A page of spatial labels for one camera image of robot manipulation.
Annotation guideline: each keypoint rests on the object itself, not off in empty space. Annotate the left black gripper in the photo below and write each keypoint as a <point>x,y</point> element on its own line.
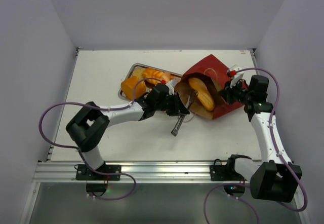
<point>178,107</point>

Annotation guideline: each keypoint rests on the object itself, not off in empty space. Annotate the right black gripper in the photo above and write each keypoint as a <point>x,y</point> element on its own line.
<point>230,94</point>

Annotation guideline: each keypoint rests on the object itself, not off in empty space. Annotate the oval scored bread loaf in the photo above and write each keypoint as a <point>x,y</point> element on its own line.
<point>203,94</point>

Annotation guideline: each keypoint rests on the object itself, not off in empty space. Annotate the red brown paper bag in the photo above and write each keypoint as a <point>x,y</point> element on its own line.
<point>214,74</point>

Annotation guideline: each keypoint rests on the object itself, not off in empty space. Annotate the braided orange bread loaf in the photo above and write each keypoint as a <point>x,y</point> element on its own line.
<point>153,76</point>

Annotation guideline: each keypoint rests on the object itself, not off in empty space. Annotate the round orange bun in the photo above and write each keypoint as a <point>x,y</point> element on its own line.
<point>130,89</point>

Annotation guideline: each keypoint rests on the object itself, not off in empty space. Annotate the seeded bread slice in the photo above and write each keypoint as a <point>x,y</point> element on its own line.
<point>138,72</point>

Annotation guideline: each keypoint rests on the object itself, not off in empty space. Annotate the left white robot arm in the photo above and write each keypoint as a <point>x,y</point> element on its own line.
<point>88,126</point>

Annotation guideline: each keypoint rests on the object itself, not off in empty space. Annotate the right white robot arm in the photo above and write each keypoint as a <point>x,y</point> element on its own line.
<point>276,178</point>

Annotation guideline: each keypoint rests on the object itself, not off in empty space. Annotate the stainless steel tray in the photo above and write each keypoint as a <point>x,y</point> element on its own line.
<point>121,94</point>

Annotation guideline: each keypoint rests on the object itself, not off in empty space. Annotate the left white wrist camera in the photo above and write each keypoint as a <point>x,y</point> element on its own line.
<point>171,85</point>

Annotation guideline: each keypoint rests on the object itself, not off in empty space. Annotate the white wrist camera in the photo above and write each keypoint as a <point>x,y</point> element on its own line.
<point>171,85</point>
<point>234,75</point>

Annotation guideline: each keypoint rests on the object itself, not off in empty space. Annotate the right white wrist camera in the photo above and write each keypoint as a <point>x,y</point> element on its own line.
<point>234,75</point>

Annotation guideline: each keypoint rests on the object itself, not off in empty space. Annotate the aluminium mounting rail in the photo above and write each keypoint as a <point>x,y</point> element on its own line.
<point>143,172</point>

